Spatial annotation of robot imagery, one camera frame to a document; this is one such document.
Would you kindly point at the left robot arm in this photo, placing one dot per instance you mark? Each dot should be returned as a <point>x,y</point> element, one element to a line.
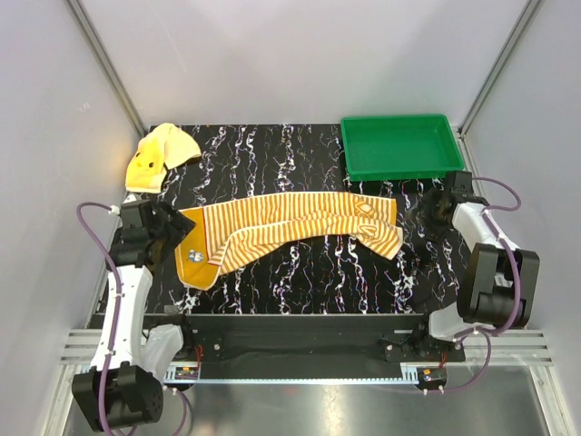
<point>124,385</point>

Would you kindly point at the left connector box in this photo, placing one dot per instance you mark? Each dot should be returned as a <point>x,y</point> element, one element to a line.
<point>187,373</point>

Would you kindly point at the yellow chick towel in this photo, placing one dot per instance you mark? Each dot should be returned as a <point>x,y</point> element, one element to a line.
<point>166,147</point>

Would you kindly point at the green plastic tray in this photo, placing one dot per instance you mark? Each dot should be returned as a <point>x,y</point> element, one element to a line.
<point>399,147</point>

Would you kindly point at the right connector box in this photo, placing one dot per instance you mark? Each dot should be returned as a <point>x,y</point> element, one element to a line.
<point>432,379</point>

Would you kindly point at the connector box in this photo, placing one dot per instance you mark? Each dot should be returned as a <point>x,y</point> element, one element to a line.
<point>187,373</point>
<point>432,379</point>

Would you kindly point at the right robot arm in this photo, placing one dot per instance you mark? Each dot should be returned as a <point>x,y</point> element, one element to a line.
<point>499,284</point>

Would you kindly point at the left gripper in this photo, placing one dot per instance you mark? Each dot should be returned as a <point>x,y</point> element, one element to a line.
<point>179,227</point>

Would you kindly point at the orange striped towel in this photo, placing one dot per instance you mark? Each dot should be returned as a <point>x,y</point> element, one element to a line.
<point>230,235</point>

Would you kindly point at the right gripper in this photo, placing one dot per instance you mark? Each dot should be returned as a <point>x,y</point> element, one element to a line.
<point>431,200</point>

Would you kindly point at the aluminium frame rail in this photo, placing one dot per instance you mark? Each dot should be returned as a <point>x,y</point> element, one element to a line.
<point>224,361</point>

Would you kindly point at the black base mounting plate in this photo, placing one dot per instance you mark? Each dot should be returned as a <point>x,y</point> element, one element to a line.
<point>275,332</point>

